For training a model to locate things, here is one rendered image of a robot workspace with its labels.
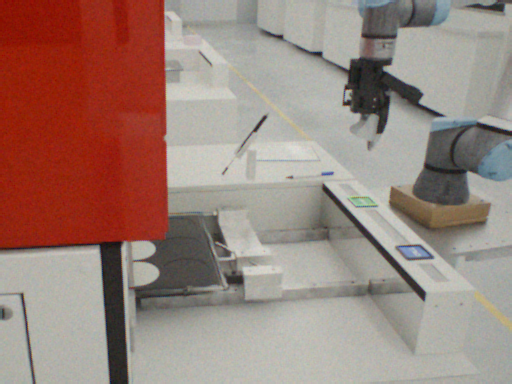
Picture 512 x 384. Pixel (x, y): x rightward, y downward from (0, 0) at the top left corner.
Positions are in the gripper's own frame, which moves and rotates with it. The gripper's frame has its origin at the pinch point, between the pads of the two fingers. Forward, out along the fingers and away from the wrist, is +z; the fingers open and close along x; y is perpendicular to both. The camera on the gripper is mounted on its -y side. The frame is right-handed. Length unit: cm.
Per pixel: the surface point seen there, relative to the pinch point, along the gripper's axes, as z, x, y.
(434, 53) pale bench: 50, -428, -255
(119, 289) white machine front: -6, 66, 59
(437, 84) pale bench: 78, -413, -255
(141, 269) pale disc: 21, 15, 55
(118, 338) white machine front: 0, 66, 60
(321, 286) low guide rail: 25.6, 18.9, 16.4
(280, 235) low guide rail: 26.4, -7.9, 18.2
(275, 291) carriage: 23.7, 22.6, 27.8
